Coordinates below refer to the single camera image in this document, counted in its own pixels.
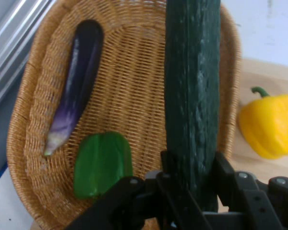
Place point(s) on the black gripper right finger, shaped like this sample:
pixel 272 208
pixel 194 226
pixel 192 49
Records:
pixel 261 206

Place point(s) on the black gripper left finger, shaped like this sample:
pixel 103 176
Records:
pixel 134 206

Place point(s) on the dark green cucumber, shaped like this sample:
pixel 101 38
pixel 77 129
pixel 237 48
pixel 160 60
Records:
pixel 192 95

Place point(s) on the green bell pepper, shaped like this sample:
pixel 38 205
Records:
pixel 100 165

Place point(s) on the yellow bell pepper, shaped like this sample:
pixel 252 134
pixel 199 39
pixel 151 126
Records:
pixel 271 127

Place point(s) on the woven wicker basket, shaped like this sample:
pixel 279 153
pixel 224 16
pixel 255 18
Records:
pixel 134 83

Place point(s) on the wooden cutting board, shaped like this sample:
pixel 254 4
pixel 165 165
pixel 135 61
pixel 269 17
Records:
pixel 264 72

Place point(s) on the purple eggplant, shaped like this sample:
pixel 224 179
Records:
pixel 84 72

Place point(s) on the horizontal aluminium frame rail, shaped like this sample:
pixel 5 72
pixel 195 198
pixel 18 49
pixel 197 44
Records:
pixel 12 48

